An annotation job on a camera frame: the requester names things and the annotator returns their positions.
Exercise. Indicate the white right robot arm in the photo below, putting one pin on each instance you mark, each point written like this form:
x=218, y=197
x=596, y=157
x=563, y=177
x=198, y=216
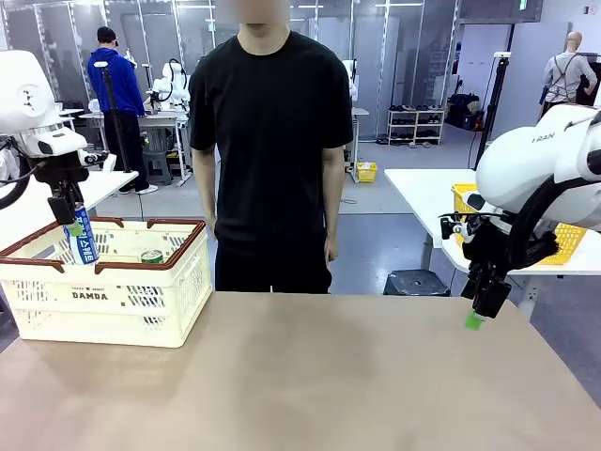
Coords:
x=526, y=160

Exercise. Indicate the green drink can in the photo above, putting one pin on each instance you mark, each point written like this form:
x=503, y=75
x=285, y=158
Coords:
x=152, y=256

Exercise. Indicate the person's left hand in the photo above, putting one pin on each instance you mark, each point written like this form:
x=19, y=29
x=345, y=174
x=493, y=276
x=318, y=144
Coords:
x=332, y=248

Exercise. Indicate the yellow plastic shopping basket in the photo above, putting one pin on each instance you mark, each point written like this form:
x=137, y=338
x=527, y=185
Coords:
x=568, y=244

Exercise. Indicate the cream basket with brown rim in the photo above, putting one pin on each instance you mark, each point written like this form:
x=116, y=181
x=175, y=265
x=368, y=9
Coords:
x=141, y=305

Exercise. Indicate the mannequin with grey apron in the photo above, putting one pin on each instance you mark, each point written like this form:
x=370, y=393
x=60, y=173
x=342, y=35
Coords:
x=563, y=70

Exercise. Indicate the black plastic stool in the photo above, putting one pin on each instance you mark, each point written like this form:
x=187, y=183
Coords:
x=415, y=282

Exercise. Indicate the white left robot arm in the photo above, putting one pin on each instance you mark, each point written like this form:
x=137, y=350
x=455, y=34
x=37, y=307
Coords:
x=23, y=94

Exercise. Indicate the black tripod pole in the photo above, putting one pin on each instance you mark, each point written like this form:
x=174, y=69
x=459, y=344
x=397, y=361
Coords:
x=490, y=108
x=115, y=117

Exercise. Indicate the white background desk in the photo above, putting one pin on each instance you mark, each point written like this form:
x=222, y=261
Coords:
x=159, y=119

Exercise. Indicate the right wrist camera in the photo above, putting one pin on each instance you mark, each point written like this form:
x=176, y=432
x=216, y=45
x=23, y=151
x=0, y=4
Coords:
x=457, y=228

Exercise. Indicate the person in black t-shirt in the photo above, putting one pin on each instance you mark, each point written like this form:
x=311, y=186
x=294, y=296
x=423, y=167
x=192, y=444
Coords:
x=270, y=141

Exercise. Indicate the person's left forearm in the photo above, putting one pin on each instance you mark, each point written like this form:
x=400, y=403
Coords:
x=334, y=192

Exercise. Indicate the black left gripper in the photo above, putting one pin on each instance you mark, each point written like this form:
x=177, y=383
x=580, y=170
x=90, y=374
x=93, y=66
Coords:
x=61, y=171

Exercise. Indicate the blue Pocari Sweat can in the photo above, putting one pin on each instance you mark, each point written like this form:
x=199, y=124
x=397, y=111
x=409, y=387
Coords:
x=84, y=246

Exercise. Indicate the person in blue hoodie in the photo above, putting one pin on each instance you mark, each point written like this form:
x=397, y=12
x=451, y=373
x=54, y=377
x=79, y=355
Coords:
x=115, y=89

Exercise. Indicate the white shoe rack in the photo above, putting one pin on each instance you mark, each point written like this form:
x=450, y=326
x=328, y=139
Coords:
x=415, y=127

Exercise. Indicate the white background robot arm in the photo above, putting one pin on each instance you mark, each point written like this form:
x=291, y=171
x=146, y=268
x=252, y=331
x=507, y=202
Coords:
x=171, y=84
x=352, y=80

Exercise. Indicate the small yellow bin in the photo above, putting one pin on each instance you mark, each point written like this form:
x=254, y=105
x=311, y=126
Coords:
x=367, y=172

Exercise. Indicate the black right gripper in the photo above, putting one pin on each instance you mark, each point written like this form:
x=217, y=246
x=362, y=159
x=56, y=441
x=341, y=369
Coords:
x=486, y=249

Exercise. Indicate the person's right forearm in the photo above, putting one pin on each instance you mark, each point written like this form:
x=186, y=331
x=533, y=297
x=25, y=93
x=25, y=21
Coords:
x=205, y=188

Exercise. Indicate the grey step stool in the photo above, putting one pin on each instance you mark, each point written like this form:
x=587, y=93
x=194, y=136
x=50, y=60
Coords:
x=157, y=166

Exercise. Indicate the person's right hand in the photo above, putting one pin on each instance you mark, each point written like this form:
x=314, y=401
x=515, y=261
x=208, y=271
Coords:
x=211, y=230

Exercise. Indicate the black bags pile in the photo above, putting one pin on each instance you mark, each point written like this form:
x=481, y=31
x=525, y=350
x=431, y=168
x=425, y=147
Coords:
x=462, y=113

